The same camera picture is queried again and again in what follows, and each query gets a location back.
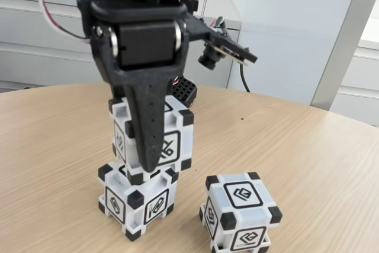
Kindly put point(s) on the gripper-mounted camera module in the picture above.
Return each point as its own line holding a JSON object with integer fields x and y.
{"x": 208, "y": 59}

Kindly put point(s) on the white cube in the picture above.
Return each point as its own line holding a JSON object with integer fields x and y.
{"x": 242, "y": 195}
{"x": 154, "y": 205}
{"x": 173, "y": 116}

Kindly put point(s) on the white cabinet with doors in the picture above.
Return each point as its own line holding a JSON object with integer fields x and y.
{"x": 44, "y": 57}

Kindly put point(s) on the white cube, S-shaped symbol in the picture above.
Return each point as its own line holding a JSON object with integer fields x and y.
{"x": 154, "y": 205}

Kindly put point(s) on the white drawer cabinet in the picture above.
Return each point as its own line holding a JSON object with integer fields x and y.
{"x": 364, "y": 87}

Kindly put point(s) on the grey metal frame post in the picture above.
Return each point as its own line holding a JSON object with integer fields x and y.
{"x": 346, "y": 42}

